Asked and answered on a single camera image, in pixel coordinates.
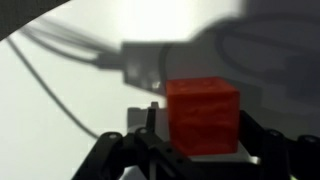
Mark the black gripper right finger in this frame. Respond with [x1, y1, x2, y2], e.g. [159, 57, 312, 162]
[238, 109, 320, 180]

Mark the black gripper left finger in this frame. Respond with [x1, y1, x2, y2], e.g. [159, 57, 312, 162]
[70, 99, 202, 180]

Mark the orange cube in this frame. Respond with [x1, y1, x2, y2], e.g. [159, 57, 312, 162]
[165, 76, 242, 157]

